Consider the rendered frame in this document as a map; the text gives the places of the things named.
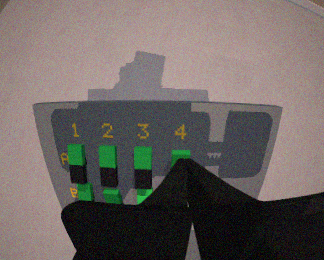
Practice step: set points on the grey switch panel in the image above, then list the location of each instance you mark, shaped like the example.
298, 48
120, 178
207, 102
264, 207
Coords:
119, 151

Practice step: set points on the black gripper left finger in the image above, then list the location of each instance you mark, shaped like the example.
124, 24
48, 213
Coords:
160, 225

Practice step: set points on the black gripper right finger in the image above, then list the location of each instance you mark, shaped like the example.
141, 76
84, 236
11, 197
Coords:
230, 224

